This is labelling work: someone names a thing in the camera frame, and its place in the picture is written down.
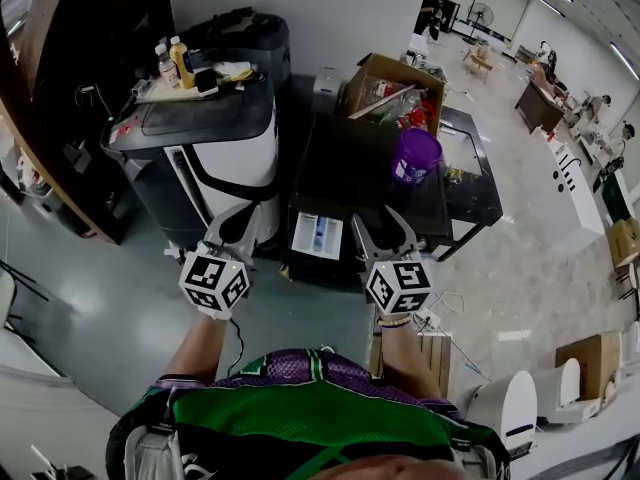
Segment red plastic item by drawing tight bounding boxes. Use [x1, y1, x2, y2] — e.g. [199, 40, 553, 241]
[407, 102, 436, 127]

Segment white chair with black legs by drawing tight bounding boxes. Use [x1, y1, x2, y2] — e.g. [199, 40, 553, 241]
[0, 257, 51, 329]

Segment detergent drawer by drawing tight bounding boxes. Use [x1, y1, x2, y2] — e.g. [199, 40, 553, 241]
[290, 211, 346, 265]

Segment white counter island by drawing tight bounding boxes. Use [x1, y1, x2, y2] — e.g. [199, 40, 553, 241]
[542, 130, 606, 239]

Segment brown wooden desk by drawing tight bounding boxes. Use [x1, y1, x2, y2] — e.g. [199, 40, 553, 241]
[514, 80, 566, 134]

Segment person's left forearm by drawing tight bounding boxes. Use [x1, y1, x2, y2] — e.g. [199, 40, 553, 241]
[162, 312, 232, 387]

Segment white and yellow papers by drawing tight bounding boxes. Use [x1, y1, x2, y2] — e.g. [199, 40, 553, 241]
[209, 60, 259, 87]

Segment open cardboard box with clutter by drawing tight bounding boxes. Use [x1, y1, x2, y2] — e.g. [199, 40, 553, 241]
[333, 52, 446, 137]

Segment thin black cable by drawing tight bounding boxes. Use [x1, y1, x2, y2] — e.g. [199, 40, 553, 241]
[225, 319, 246, 377]

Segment person's right forearm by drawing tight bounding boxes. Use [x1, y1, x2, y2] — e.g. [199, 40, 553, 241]
[375, 312, 444, 400]

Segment green and purple jersey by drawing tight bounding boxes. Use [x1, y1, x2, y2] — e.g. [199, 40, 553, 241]
[149, 347, 501, 480]

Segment purple plastic bucket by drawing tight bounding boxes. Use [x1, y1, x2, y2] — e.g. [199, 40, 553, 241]
[391, 127, 444, 187]

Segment small white device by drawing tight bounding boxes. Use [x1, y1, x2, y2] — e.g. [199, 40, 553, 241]
[312, 66, 344, 117]

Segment wooden stick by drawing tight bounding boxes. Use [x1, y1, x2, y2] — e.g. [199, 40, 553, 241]
[346, 84, 420, 120]

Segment dark grey machine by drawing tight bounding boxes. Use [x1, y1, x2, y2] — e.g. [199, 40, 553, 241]
[179, 10, 292, 99]

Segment silver door handle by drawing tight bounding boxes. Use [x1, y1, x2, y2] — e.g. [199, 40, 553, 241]
[29, 443, 99, 480]

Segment black and white machine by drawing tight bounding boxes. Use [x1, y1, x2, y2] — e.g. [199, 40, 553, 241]
[98, 75, 282, 249]

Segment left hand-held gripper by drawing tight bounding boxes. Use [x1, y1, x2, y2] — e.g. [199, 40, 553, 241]
[177, 201, 263, 323]

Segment black standing fan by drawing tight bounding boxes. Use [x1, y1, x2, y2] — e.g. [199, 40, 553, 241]
[462, 1, 496, 44]

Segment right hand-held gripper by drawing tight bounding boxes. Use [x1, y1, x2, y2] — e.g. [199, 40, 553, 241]
[350, 204, 435, 316]

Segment black washing machine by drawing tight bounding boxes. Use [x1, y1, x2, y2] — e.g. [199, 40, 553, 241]
[287, 112, 454, 294]

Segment dark brown wooden shelf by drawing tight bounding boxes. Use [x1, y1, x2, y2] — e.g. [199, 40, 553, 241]
[0, 0, 194, 247]

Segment black table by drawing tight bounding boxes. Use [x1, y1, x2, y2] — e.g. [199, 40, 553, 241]
[434, 105, 505, 264]

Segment light wooden board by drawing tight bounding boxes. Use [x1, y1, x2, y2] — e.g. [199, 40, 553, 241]
[130, 77, 251, 105]

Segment beaded bracelet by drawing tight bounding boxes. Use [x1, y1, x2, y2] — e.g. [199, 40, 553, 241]
[375, 312, 414, 330]

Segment wooden stool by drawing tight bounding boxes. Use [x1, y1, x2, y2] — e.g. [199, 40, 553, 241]
[462, 42, 496, 84]

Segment white power strip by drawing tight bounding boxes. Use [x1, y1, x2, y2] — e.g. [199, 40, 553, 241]
[412, 307, 444, 332]

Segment yellow plastic bottle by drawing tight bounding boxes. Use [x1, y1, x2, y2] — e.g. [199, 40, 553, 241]
[167, 35, 196, 90]

